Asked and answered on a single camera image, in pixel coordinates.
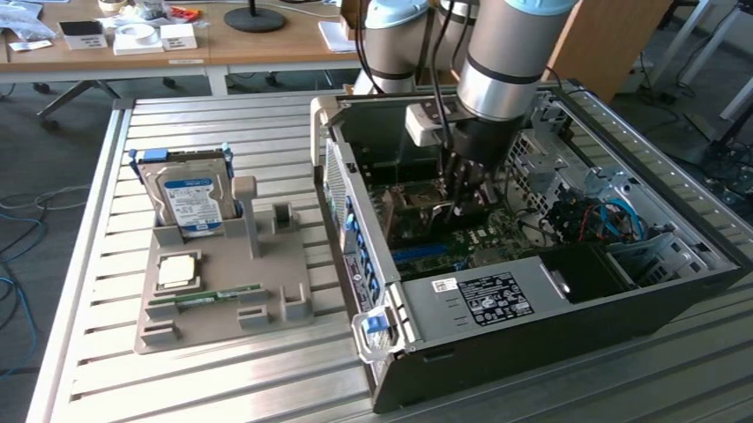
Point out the wooden desk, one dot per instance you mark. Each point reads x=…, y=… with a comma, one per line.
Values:
x=264, y=48
x=88, y=59

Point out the brown cardboard box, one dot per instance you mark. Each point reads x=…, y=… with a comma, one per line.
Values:
x=349, y=17

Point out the black open PC case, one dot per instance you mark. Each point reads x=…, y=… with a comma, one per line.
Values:
x=528, y=365

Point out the white desk frame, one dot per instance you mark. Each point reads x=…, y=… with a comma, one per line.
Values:
x=709, y=46

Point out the blue expansion slot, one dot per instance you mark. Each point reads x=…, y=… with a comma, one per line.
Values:
x=420, y=252

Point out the hard disk in blue caddy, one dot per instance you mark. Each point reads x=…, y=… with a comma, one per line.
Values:
x=188, y=198

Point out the white paper label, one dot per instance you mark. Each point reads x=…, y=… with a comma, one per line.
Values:
x=29, y=45

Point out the graphics card with black fan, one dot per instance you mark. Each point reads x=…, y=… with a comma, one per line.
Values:
x=464, y=220

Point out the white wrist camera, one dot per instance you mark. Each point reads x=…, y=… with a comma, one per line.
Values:
x=420, y=128

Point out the grey power supply unit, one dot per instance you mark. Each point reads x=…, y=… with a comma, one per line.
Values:
x=440, y=313

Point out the grey parts rack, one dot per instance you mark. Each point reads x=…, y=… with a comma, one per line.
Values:
x=223, y=317

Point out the green motherboard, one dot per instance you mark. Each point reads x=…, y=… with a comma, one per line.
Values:
x=506, y=227

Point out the orange small item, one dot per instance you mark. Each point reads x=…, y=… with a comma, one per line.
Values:
x=184, y=13

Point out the silver latch with blue tab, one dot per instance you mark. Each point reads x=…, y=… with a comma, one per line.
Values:
x=371, y=326

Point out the silver CPU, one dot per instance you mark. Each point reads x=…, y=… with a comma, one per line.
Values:
x=176, y=271

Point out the silver metal drive cage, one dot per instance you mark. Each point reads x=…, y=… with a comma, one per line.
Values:
x=547, y=172

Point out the plain white box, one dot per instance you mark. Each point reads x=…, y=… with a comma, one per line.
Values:
x=177, y=37

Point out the white paper stack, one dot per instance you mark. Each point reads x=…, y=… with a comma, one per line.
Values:
x=337, y=42

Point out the silver disk bay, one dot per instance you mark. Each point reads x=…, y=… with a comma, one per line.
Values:
x=675, y=260

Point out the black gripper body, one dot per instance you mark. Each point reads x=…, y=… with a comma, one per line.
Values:
x=482, y=141

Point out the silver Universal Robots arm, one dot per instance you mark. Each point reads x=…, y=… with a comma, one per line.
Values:
x=506, y=53

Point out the green RAM stick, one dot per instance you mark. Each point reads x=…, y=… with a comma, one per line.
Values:
x=200, y=296

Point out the white box with black top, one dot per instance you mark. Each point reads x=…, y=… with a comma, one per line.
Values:
x=81, y=35

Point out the black round lamp base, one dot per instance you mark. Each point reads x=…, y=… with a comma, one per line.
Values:
x=253, y=21

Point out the white tape roll on box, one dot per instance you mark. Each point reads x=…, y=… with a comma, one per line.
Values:
x=137, y=39

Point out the clear plastic bag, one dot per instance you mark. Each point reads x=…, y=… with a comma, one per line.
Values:
x=22, y=24

